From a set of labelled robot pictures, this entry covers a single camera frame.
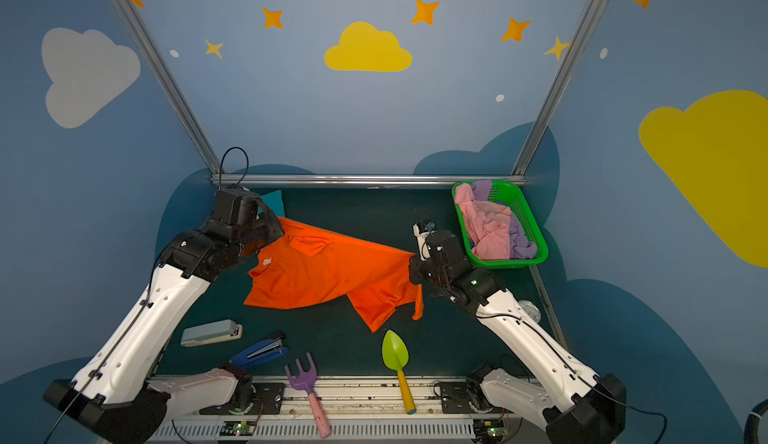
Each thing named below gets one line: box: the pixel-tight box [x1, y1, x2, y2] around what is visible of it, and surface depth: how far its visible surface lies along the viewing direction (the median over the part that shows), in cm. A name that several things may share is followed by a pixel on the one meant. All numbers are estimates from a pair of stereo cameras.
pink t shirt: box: [455, 183, 512, 260], surface depth 103 cm
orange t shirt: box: [244, 218, 424, 333], surface depth 88 cm
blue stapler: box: [229, 331, 290, 367], surface depth 80 cm
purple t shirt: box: [471, 179, 537, 260], surface depth 103 cm
